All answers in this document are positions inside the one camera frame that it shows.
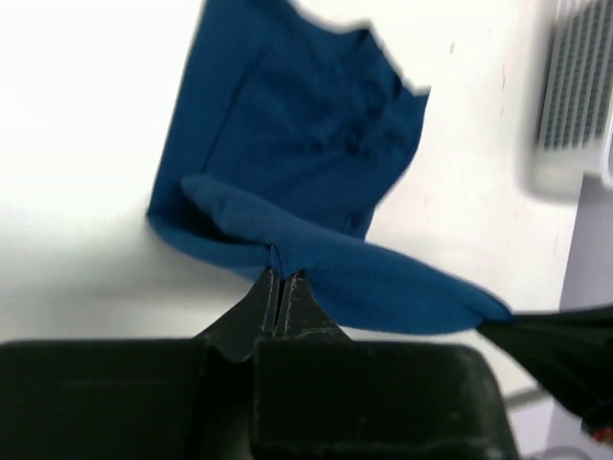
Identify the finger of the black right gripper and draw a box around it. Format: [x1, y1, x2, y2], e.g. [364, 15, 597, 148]
[478, 306, 612, 420]

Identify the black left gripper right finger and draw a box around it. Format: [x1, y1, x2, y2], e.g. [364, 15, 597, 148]
[251, 273, 518, 459]

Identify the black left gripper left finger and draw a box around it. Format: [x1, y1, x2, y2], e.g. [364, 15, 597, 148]
[1, 270, 282, 459]

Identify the blue Mickey print t-shirt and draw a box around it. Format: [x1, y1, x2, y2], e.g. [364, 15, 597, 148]
[148, 1, 511, 334]

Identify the white plastic laundry basket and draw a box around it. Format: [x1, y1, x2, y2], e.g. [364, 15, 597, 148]
[527, 1, 612, 202]

